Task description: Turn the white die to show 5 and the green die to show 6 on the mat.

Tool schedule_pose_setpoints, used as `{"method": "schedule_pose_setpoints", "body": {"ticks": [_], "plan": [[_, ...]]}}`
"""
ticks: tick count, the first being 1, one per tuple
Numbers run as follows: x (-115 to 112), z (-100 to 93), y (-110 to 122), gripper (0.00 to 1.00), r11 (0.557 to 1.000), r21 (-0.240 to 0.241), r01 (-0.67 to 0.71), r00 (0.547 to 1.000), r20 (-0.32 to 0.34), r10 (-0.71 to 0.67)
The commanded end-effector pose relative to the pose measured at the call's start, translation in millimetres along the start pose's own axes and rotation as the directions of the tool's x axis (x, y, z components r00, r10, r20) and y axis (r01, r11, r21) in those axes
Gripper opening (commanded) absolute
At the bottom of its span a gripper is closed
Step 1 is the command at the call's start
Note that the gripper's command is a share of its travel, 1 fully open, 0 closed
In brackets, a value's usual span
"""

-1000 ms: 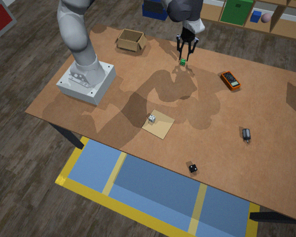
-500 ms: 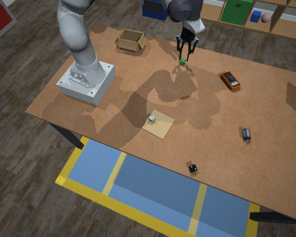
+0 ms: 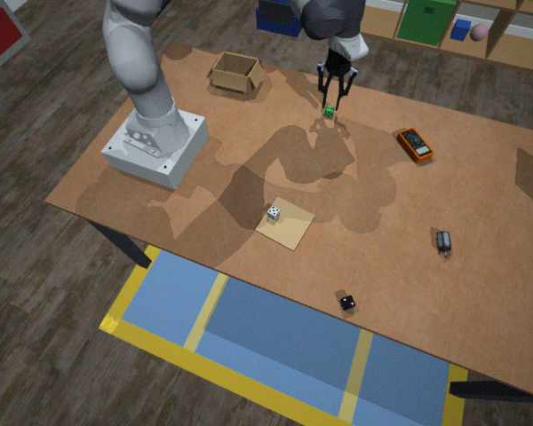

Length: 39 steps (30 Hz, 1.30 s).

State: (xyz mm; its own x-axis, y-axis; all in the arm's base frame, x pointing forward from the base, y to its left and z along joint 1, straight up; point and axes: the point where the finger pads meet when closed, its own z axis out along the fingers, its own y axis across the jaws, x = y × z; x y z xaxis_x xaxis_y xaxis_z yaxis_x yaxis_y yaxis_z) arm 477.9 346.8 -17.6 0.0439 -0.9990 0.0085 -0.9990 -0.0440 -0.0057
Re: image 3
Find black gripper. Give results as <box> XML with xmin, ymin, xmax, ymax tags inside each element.
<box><xmin>317</xmin><ymin>47</ymin><xmax>358</xmax><ymax>111</ymax></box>

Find black die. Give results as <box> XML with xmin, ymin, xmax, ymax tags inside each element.
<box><xmin>340</xmin><ymin>296</ymin><xmax>355</xmax><ymax>311</ymax></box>

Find white die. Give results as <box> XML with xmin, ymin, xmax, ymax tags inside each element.
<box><xmin>267</xmin><ymin>205</ymin><xmax>280</xmax><ymax>220</ymax></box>

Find beige square mat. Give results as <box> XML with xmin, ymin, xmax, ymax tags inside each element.
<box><xmin>255</xmin><ymin>196</ymin><xmax>315</xmax><ymax>251</ymax></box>

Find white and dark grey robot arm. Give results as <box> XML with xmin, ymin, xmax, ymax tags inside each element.
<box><xmin>102</xmin><ymin>0</ymin><xmax>369</xmax><ymax>158</ymax></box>

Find orange digital multimeter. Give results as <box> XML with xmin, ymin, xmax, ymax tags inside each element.
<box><xmin>396</xmin><ymin>128</ymin><xmax>434</xmax><ymax>163</ymax></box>

